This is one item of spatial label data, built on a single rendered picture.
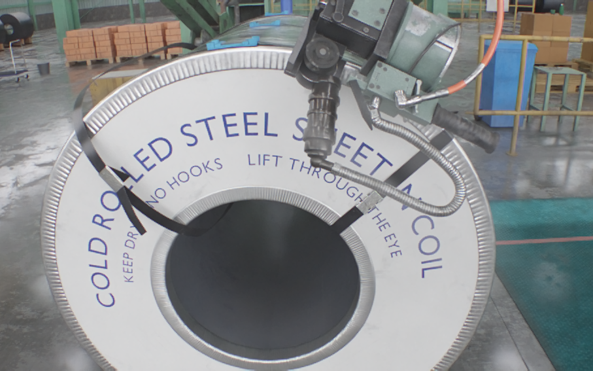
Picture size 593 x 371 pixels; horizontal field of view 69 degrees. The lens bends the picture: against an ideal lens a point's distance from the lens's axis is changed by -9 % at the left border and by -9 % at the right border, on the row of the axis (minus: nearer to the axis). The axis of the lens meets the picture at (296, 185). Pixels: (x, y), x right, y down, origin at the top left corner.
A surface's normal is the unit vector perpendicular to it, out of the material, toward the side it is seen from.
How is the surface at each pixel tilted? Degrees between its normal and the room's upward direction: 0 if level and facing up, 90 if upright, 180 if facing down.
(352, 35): 137
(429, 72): 109
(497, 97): 93
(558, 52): 90
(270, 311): 2
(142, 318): 90
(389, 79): 58
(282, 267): 4
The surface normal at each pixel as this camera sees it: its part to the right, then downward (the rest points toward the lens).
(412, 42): -0.04, 0.25
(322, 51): 0.14, -0.16
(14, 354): -0.04, -0.92
